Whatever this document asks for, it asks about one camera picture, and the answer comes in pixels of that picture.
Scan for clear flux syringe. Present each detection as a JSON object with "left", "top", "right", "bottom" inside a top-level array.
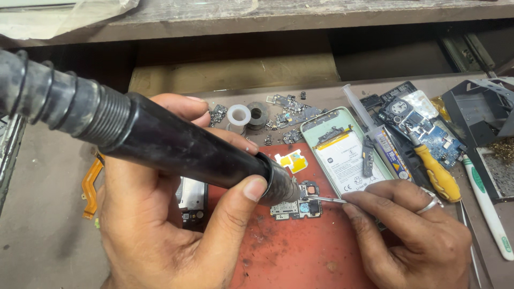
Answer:
[{"left": 342, "top": 84, "right": 414, "bottom": 182}]

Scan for yellow handled screwdriver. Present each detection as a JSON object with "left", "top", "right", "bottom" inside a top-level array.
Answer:
[{"left": 404, "top": 125, "right": 463, "bottom": 204}]

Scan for tray with brass wool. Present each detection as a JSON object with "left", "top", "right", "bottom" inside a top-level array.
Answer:
[{"left": 475, "top": 138, "right": 514, "bottom": 202}]

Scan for green phone back case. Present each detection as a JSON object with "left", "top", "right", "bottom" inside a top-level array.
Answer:
[{"left": 300, "top": 106, "right": 396, "bottom": 198}]

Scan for black hot air gun handle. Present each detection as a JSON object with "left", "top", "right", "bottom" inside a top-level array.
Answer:
[{"left": 0, "top": 48, "right": 302, "bottom": 207}]

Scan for person's right hand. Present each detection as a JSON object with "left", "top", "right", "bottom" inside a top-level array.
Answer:
[{"left": 341, "top": 178, "right": 473, "bottom": 289}]

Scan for white tape roll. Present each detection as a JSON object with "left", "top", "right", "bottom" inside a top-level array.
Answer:
[{"left": 226, "top": 104, "right": 252, "bottom": 135}]

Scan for yellow white sticker part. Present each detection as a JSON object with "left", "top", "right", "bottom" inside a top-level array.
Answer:
[{"left": 274, "top": 149, "right": 309, "bottom": 174}]

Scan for orange flex cable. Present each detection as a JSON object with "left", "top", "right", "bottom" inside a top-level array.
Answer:
[{"left": 81, "top": 151, "right": 106, "bottom": 221}]

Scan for silver finger ring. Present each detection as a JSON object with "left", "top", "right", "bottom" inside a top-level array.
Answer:
[{"left": 415, "top": 188, "right": 445, "bottom": 215}]

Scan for white green toothbrush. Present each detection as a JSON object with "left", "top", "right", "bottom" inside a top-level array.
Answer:
[{"left": 461, "top": 156, "right": 514, "bottom": 262}]

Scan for blue circuit board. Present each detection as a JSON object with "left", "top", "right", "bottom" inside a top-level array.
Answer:
[{"left": 379, "top": 96, "right": 468, "bottom": 169}]

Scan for metal drawer slide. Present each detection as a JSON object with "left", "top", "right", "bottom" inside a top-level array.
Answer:
[{"left": 439, "top": 32, "right": 499, "bottom": 78}]

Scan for long steel tweezers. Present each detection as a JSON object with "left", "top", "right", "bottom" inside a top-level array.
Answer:
[{"left": 457, "top": 200, "right": 483, "bottom": 289}]

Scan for wooden shelf board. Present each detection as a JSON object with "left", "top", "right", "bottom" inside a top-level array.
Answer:
[{"left": 0, "top": 0, "right": 514, "bottom": 50}]

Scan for small black sub board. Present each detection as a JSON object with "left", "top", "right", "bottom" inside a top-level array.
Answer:
[{"left": 362, "top": 136, "right": 375, "bottom": 178}]

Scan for clear plastic bag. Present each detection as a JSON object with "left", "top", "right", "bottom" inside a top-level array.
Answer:
[{"left": 0, "top": 0, "right": 141, "bottom": 40}]

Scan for grey solder spool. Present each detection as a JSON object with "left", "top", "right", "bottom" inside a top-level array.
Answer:
[{"left": 245, "top": 101, "right": 270, "bottom": 131}]

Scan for phone motherboard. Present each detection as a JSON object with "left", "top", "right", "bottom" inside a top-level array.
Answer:
[{"left": 270, "top": 181, "right": 323, "bottom": 221}]

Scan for black phone frame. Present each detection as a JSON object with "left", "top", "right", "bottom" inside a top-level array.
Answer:
[{"left": 359, "top": 81, "right": 469, "bottom": 189}]

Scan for brown cardboard panel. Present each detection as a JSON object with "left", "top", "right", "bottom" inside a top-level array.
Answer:
[{"left": 128, "top": 52, "right": 341, "bottom": 98}]

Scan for heap of small circuit boards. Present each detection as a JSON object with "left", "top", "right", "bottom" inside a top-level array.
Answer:
[{"left": 265, "top": 91, "right": 328, "bottom": 130}]

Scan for grey metal device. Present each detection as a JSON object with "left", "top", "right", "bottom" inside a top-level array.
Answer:
[{"left": 0, "top": 114, "right": 27, "bottom": 211}]

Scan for red silicone work mat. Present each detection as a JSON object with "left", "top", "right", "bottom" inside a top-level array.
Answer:
[{"left": 207, "top": 142, "right": 379, "bottom": 289}]

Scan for gold foil piece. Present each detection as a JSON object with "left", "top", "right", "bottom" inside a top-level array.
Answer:
[{"left": 431, "top": 95, "right": 453, "bottom": 122}]

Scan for white phone battery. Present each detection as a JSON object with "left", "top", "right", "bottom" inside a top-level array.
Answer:
[{"left": 313, "top": 129, "right": 388, "bottom": 196}]

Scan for black metal stand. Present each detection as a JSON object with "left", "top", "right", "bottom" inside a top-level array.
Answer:
[{"left": 440, "top": 77, "right": 514, "bottom": 147}]

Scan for small dark circuit board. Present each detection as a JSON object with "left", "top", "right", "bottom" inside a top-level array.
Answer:
[
  {"left": 209, "top": 104, "right": 228, "bottom": 128},
  {"left": 282, "top": 128, "right": 303, "bottom": 145}
]

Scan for person's left hand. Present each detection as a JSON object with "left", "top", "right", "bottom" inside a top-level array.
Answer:
[{"left": 96, "top": 93, "right": 269, "bottom": 289}]

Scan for thin metal tweezers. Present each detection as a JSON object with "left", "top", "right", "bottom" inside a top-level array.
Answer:
[{"left": 307, "top": 194, "right": 388, "bottom": 232}]

